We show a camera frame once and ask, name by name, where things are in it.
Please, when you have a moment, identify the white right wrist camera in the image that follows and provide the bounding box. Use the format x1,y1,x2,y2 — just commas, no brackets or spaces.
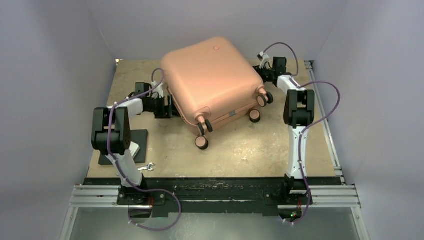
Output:
257,51,270,66

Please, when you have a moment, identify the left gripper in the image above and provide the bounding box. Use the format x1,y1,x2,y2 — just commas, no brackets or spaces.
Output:
147,94,181,119

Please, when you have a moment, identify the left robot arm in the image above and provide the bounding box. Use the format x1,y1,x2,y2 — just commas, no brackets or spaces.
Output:
91,81,175,205

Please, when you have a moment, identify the silver wrench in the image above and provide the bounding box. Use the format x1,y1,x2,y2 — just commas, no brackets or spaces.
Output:
137,162,155,172

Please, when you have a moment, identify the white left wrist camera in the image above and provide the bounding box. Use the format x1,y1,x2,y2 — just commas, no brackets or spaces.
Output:
151,81,165,98

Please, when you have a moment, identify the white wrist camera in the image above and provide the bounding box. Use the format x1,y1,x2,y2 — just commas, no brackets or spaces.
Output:
257,51,270,66
151,81,165,98

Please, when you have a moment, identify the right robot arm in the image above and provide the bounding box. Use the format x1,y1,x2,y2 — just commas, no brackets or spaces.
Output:
254,53,315,204

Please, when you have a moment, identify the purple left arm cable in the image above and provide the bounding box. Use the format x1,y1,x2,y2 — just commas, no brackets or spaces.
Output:
106,68,182,232

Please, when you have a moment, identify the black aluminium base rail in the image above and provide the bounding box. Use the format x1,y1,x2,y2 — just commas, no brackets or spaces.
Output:
69,177,360,218

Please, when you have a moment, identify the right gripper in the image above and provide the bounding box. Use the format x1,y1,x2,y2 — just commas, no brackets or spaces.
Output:
241,64,274,87

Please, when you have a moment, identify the pink suitcase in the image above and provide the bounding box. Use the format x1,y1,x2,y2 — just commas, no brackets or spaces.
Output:
160,36,274,150

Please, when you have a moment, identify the black flat notebook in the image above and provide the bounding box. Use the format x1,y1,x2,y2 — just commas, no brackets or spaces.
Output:
98,128,149,166

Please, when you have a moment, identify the white square device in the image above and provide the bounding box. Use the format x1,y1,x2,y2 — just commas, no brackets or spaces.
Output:
129,141,140,159

